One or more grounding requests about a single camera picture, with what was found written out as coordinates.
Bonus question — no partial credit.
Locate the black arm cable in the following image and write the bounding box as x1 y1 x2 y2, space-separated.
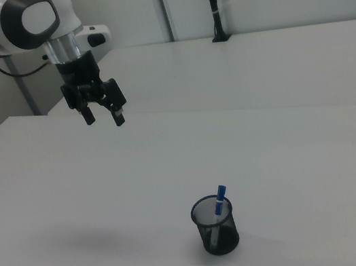
0 48 52 81

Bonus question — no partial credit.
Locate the white side table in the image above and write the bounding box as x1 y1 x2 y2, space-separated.
38 6 356 159

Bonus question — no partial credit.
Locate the grey partition post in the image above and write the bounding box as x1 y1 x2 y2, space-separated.
152 0 180 44

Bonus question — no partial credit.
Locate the blue capped white marker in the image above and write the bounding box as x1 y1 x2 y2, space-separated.
201 184 238 249

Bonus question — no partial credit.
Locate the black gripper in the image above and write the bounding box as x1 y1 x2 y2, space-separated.
54 45 131 136

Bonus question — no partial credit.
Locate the grey slanted frame post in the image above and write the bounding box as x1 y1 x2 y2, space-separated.
4 52 42 120

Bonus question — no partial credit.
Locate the black pole with cables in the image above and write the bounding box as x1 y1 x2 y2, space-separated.
204 0 234 44

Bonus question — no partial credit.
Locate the black mesh pen cup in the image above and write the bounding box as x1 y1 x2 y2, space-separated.
188 191 243 260

